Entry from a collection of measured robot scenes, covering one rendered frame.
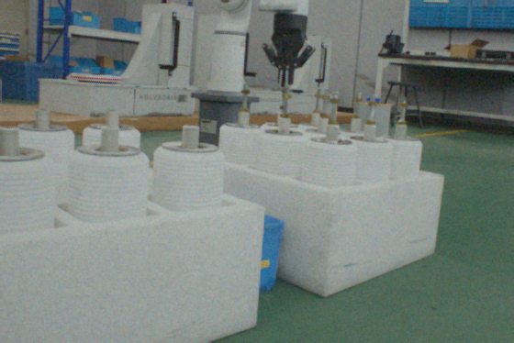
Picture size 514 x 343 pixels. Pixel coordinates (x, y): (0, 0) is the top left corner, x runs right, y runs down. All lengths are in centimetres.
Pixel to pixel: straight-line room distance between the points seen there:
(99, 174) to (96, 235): 7
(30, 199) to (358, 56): 640
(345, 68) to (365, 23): 64
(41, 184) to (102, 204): 8
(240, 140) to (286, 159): 12
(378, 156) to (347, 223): 17
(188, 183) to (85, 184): 13
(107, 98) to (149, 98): 30
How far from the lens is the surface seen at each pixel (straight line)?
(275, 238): 87
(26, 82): 539
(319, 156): 89
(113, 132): 64
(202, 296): 69
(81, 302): 60
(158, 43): 348
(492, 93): 623
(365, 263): 97
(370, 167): 99
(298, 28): 115
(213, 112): 147
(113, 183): 61
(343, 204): 86
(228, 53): 148
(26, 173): 57
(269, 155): 97
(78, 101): 309
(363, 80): 679
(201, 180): 68
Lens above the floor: 35
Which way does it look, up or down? 8 degrees down
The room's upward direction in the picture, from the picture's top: 5 degrees clockwise
